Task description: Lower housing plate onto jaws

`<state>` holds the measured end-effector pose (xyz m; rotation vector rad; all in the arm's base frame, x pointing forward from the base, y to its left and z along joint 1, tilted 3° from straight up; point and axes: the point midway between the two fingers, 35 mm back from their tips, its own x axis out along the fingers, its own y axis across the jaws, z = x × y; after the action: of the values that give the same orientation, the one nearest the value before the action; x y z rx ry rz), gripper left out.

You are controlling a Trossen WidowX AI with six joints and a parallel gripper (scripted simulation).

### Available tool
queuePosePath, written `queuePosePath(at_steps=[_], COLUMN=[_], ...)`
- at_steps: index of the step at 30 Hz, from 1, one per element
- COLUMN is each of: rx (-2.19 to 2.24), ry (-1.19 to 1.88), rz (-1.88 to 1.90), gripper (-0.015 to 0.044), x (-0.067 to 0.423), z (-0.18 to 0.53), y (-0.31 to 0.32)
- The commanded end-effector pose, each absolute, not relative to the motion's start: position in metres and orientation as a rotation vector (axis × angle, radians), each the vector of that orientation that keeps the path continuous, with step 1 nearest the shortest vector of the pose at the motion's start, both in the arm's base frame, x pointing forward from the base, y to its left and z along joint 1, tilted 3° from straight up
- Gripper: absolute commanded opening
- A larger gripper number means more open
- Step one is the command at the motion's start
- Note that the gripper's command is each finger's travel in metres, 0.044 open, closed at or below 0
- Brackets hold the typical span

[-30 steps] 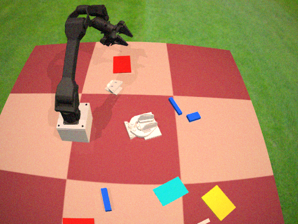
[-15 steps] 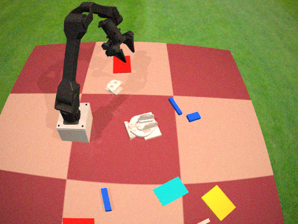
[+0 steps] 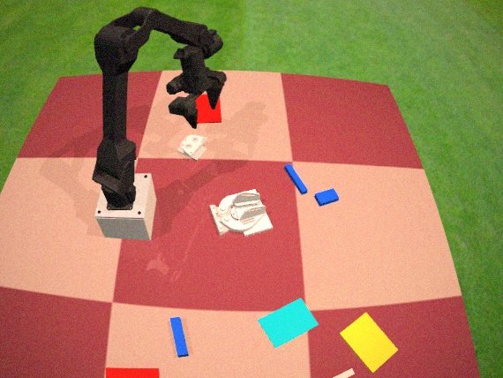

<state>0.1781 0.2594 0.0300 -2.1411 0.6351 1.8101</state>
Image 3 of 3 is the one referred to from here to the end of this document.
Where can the yellow rectangular plate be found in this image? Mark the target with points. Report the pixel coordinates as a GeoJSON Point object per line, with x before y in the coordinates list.
{"type": "Point", "coordinates": [368, 342]}

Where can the cyan rectangular plate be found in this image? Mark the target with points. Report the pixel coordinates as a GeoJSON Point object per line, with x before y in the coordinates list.
{"type": "Point", "coordinates": [287, 323]}

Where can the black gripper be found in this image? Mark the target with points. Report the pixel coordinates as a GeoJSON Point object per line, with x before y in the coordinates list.
{"type": "Point", "coordinates": [198, 83]}

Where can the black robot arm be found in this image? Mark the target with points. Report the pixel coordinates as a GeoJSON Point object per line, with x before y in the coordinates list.
{"type": "Point", "coordinates": [116, 48]}

